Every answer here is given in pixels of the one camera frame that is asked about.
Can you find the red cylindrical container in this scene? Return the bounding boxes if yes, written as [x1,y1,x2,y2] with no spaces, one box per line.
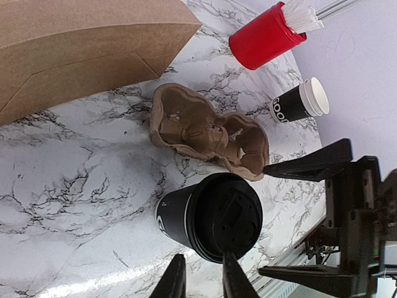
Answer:
[228,2,307,70]

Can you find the black paper coffee cup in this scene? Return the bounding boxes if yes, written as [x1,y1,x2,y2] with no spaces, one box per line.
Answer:
[155,185,196,248]

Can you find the stack of paper cups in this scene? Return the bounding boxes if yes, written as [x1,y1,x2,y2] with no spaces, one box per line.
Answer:
[270,77,330,123]

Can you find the black plastic cup lid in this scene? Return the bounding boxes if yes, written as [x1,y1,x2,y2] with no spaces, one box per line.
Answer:
[185,173,263,264]

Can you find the right aluminium frame post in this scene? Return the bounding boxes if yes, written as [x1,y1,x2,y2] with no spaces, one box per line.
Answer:
[316,0,359,20]

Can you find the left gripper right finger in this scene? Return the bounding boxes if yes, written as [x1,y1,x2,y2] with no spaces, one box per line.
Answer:
[223,253,259,298]

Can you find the white wrapped straws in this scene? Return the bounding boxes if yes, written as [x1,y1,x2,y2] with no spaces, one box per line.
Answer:
[282,0,324,34]

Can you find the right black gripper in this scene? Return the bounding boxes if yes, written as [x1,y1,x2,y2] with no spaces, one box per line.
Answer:
[258,138,396,297]

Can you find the brown paper bag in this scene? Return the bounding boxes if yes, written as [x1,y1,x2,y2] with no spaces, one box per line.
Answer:
[1,1,202,124]

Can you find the brown pulp cup carrier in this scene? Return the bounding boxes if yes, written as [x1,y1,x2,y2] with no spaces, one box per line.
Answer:
[149,83,270,181]

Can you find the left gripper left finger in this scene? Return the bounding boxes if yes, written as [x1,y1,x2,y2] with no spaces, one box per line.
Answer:
[149,254,187,298]

